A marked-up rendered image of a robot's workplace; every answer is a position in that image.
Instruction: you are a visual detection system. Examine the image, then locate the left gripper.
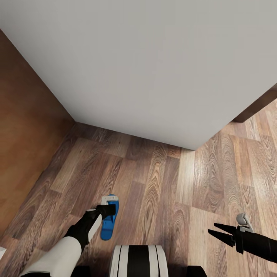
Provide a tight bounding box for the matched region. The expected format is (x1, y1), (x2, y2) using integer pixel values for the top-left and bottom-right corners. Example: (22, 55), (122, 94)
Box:
(97, 204), (116, 218)

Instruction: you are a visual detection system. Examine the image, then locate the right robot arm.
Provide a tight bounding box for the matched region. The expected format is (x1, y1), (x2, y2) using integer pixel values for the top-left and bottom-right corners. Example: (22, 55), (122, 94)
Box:
(208, 213), (277, 264)

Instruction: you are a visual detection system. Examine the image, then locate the robot trunk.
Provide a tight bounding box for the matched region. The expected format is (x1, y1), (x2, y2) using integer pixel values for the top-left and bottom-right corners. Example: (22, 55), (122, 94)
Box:
(109, 245), (168, 277)

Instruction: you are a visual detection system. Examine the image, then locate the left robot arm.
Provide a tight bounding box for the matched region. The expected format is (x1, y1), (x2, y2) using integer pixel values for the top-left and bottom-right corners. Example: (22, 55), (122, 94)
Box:
(19, 195), (118, 277)

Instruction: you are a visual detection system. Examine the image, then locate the sandal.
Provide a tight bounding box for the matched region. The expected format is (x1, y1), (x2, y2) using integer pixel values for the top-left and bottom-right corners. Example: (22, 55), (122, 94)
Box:
(101, 201), (119, 240)

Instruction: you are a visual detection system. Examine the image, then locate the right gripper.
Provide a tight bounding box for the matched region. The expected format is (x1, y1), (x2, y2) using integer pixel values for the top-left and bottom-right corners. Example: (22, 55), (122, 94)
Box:
(208, 223), (272, 262)

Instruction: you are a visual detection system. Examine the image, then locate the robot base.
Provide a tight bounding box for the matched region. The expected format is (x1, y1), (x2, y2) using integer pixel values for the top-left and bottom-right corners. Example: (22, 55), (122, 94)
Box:
(71, 265), (207, 277)

